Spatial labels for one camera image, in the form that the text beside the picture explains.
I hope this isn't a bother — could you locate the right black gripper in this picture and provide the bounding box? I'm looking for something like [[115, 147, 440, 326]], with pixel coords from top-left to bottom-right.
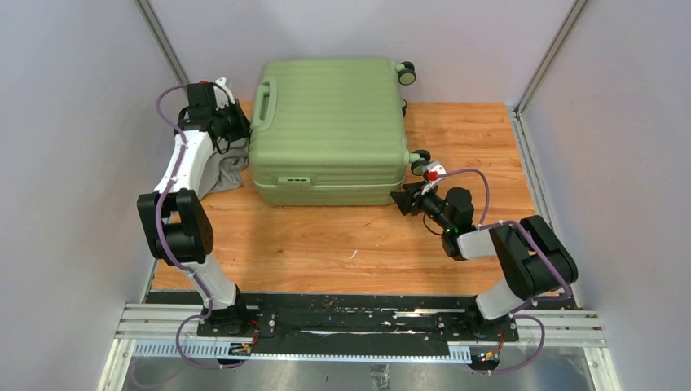
[[390, 180, 454, 232]]

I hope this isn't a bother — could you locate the green suitcase wheel lid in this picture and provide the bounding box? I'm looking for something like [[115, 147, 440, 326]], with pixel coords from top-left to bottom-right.
[[409, 149, 431, 176]]

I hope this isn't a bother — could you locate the green suitcase blue lining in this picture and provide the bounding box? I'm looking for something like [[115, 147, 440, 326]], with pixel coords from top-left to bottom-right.
[[249, 58, 411, 206]]

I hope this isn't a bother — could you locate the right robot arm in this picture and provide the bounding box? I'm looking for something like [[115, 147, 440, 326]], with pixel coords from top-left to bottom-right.
[[390, 182, 579, 340]]

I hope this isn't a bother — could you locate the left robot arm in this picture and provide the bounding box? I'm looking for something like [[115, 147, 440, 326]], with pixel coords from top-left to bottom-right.
[[137, 77, 251, 336]]

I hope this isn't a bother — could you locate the crumpled grey-green cloth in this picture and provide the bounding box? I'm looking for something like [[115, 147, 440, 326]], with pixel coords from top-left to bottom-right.
[[198, 149, 249, 199]]

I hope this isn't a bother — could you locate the green suitcase wheel middle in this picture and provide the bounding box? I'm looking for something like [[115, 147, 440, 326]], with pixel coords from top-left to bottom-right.
[[400, 98, 408, 117]]

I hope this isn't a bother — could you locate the green suitcase wheel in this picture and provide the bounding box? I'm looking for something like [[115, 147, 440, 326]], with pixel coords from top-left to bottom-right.
[[395, 61, 416, 86], [400, 98, 408, 117]]

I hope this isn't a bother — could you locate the green suitcase wheel rear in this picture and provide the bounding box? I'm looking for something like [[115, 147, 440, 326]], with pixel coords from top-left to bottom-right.
[[395, 61, 416, 86]]

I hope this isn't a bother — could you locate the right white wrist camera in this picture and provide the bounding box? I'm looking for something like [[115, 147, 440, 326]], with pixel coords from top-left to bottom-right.
[[420, 161, 447, 196]]

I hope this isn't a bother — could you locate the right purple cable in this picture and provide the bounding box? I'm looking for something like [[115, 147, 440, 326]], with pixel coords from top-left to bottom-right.
[[424, 168, 574, 376]]

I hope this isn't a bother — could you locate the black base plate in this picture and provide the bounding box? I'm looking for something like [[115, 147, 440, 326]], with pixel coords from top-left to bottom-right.
[[196, 292, 518, 357]]

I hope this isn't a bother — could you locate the aluminium frame rail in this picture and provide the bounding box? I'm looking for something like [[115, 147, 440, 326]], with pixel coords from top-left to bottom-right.
[[99, 291, 621, 390]]

